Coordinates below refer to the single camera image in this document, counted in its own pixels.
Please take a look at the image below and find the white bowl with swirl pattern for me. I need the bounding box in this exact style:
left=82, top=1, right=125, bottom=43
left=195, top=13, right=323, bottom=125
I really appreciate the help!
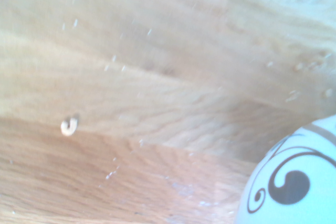
left=233, top=114, right=336, bottom=224

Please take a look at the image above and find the stray cereal piece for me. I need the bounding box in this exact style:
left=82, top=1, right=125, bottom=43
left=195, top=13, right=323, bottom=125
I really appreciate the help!
left=60, top=113, right=80, bottom=137

